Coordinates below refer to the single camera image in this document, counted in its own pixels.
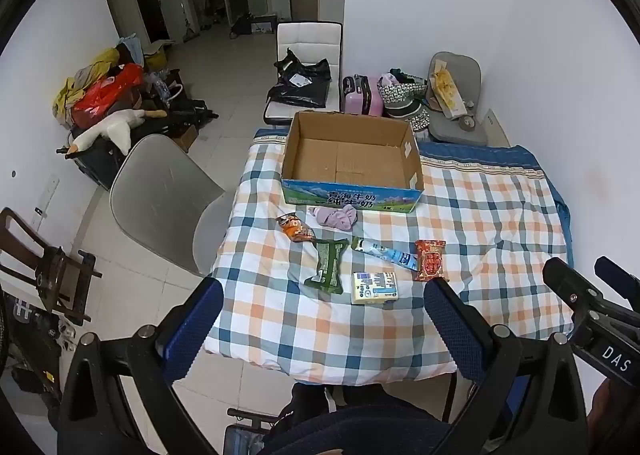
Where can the red plastic bag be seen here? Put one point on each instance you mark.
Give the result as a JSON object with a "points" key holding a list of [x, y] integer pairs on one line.
{"points": [[107, 92]]}

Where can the grey shell chair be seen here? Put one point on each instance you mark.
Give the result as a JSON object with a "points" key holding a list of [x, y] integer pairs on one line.
{"points": [[160, 195]]}

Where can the green snack packet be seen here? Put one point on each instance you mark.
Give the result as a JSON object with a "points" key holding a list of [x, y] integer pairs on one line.
{"points": [[327, 265]]}

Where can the dark wooden chair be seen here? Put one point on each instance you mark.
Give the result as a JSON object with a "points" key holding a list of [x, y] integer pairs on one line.
{"points": [[47, 265]]}

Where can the patterned tote bag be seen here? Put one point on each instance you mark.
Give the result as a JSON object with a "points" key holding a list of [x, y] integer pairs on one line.
{"points": [[400, 92]]}

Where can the orange snack packet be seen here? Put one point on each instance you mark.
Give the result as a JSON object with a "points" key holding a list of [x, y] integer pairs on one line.
{"points": [[296, 229]]}

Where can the pink suitcase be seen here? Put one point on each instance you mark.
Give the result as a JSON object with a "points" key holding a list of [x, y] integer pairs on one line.
{"points": [[361, 96]]}

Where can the white cabinet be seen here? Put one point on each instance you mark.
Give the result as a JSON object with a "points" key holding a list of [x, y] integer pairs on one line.
{"points": [[332, 0]]}

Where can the white padded chair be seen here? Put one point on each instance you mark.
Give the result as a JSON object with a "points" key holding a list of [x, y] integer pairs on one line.
{"points": [[307, 37]]}

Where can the person's dark pants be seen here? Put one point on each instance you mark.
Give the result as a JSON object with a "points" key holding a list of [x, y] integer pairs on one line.
{"points": [[350, 430]]}

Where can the black suitcase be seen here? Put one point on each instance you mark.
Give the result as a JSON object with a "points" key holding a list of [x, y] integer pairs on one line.
{"points": [[100, 162]]}

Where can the plaid blanket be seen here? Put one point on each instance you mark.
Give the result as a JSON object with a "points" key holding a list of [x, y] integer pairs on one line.
{"points": [[490, 215]]}

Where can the small brown cardboard box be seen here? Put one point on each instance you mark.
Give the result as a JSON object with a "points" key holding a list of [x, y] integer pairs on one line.
{"points": [[185, 137]]}

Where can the yellow white milk carton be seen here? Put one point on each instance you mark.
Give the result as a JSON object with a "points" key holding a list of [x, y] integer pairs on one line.
{"points": [[374, 287]]}

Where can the yellow paper bag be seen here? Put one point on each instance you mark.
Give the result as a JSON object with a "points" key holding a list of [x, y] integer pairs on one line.
{"points": [[447, 90]]}

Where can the red snack packet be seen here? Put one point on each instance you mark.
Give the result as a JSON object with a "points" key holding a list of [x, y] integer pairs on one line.
{"points": [[431, 261]]}

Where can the purple fabric scrunchie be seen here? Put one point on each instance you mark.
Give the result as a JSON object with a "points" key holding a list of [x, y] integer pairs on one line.
{"points": [[334, 218]]}

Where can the grey cushioned chair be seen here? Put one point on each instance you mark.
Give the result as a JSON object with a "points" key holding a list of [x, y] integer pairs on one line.
{"points": [[462, 130]]}

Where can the black plastic bag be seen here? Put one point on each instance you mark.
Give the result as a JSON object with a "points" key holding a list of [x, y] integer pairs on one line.
{"points": [[300, 82]]}

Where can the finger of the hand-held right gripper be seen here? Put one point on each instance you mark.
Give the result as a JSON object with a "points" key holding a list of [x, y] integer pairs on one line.
{"points": [[617, 275], [567, 282]]}

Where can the yellow cloth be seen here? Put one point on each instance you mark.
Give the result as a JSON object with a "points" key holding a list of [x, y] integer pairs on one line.
{"points": [[75, 87]]}

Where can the black wheeled equipment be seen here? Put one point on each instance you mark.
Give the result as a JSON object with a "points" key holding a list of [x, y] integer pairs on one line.
{"points": [[30, 345]]}

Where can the white goose plush toy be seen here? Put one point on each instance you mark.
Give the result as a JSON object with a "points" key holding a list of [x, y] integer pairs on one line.
{"points": [[117, 127]]}

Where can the white wall outlet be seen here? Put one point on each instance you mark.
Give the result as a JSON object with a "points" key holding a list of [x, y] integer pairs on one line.
{"points": [[44, 200]]}

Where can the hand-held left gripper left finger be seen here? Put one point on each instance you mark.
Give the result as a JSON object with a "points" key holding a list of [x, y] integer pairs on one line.
{"points": [[195, 330]]}

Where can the blue white tube packet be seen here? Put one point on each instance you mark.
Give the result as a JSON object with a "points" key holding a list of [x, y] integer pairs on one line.
{"points": [[387, 253]]}

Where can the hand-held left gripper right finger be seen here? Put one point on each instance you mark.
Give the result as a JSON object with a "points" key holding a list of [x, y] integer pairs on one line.
{"points": [[454, 330]]}

